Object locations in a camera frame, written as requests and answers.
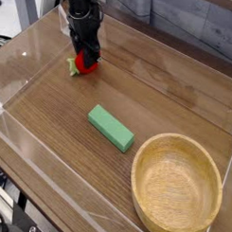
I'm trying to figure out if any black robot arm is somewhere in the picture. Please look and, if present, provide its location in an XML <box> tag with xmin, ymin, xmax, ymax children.
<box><xmin>67</xmin><ymin>0</ymin><xmax>103</xmax><ymax>74</ymax></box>

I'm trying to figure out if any black cable and device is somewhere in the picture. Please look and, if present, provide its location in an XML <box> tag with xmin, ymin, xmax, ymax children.
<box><xmin>0</xmin><ymin>202</ymin><xmax>40</xmax><ymax>232</ymax></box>

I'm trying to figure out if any wooden bowl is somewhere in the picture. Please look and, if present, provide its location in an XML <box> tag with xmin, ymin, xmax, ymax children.
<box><xmin>131</xmin><ymin>133</ymin><xmax>223</xmax><ymax>232</ymax></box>

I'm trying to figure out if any grey metal post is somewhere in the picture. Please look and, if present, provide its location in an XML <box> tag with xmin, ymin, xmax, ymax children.
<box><xmin>15</xmin><ymin>0</ymin><xmax>38</xmax><ymax>30</ymax></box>

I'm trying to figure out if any green rectangular block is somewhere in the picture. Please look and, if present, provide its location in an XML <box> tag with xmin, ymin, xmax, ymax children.
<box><xmin>87</xmin><ymin>105</ymin><xmax>134</xmax><ymax>152</ymax></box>

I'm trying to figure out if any clear acrylic enclosure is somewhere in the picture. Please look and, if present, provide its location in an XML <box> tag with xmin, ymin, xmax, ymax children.
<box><xmin>0</xmin><ymin>2</ymin><xmax>232</xmax><ymax>232</ymax></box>

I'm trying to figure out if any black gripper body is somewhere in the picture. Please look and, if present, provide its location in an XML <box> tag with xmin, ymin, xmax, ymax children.
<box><xmin>67</xmin><ymin>6</ymin><xmax>102</xmax><ymax>50</ymax></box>

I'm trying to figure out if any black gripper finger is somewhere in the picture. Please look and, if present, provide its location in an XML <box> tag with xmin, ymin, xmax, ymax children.
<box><xmin>83</xmin><ymin>47</ymin><xmax>100</xmax><ymax>70</ymax></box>
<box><xmin>69</xmin><ymin>30</ymin><xmax>82</xmax><ymax>54</ymax></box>

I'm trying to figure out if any red felt fruit green stem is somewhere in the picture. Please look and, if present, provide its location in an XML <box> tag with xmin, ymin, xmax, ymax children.
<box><xmin>67</xmin><ymin>49</ymin><xmax>98</xmax><ymax>77</ymax></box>

